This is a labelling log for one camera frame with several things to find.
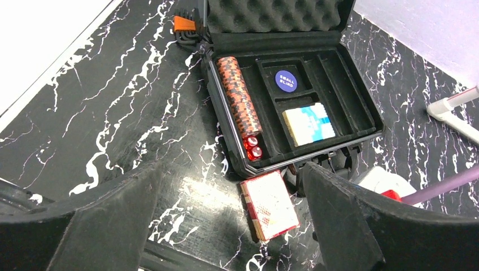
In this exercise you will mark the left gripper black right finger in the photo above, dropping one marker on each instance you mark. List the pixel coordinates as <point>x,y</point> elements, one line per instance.
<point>358,229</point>

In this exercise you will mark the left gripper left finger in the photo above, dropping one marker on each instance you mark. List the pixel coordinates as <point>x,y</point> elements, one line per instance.
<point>103,228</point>

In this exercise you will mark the red playing card box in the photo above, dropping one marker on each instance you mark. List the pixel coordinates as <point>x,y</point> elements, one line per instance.
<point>269,205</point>

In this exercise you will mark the blue playing card box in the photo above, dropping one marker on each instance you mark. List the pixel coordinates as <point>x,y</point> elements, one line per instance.
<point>308,124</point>

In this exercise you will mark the black foam-lined poker case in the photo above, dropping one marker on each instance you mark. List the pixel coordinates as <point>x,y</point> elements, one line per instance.
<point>304,38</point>

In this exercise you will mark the orange hex key set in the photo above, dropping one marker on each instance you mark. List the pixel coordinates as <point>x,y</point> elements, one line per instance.
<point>185,28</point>

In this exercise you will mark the red dice in case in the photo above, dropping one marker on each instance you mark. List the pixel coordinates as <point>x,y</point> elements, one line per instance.
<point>251,144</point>

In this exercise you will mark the orange black poker chip stack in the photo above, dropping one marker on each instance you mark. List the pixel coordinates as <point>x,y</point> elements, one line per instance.
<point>239,99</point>

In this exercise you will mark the blue small blind button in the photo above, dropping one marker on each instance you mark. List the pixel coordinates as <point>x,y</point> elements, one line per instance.
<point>286,81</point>

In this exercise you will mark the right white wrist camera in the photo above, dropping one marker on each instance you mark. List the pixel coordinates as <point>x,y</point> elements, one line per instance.
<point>385,183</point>

